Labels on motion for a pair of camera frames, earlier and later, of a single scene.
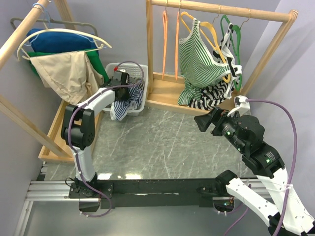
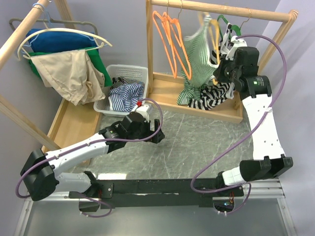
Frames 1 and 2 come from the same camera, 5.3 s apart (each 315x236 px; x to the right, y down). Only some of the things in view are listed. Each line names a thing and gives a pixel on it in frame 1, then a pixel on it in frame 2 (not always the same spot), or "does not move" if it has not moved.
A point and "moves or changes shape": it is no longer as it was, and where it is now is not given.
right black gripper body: x=224 y=125 to x=228 y=71
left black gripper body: x=125 y=94 to x=144 y=132
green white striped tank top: x=201 y=65 moves or changes shape
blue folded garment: x=59 y=40 does not move
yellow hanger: x=228 y=79 to x=214 y=29
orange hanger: x=177 y=36 moves or changes shape
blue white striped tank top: x=119 y=108 moves or changes shape
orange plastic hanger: x=165 y=29 moves or changes shape
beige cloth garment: x=71 y=75 does not move
